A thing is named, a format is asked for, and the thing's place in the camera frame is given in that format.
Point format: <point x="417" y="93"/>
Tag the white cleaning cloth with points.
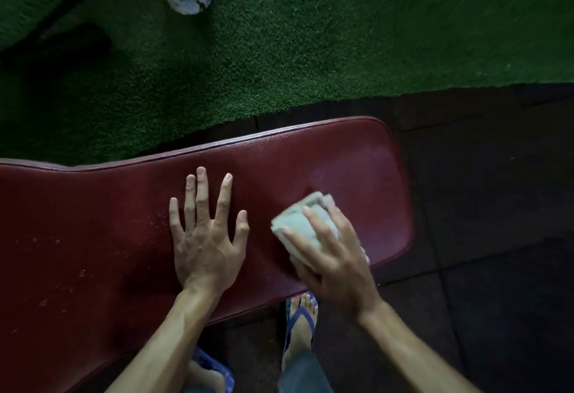
<point x="299" y="223"/>

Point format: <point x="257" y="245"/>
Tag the person's left middle finger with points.
<point x="203" y="195"/>

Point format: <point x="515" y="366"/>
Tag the person's left forearm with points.
<point x="168" y="345"/>

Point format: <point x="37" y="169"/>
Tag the person's right forearm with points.
<point x="412" y="352"/>

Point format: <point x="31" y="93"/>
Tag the person's left thumb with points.
<point x="241" y="229"/>

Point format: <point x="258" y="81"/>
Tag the grey trouser leg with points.
<point x="305" y="374"/>

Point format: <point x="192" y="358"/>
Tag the blue flip-flop sandal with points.
<point x="297" y="323"/>
<point x="215" y="365"/>

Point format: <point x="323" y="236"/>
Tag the person's right thumb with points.
<point x="302" y="269"/>

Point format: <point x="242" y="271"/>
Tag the green artificial turf mat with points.
<point x="314" y="34"/>

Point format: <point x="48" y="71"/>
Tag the person's left little finger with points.
<point x="175" y="220"/>

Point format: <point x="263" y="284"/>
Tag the red padded bench seat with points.
<point x="98" y="226"/>

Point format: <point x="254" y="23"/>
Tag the person's left foot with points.
<point x="204" y="379"/>

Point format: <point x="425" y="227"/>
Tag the person's left hand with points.
<point x="204" y="253"/>

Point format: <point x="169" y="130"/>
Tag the person's right middle finger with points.
<point x="319" y="226"/>

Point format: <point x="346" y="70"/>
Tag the person's right foot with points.
<point x="301" y="332"/>

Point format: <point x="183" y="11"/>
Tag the person's foot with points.
<point x="204" y="379"/>
<point x="301" y="332"/>

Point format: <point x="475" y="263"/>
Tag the person's right hand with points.
<point x="341" y="276"/>

